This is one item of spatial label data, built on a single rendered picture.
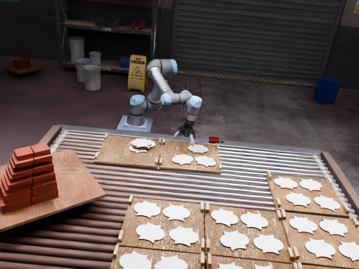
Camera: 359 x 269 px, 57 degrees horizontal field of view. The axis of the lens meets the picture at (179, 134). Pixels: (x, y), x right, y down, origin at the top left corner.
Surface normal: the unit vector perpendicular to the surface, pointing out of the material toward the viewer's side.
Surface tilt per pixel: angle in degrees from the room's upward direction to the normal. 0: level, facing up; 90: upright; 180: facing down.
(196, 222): 0
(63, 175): 0
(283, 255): 0
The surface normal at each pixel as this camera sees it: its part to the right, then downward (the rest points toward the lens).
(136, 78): -0.10, 0.26
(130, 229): 0.08, -0.88
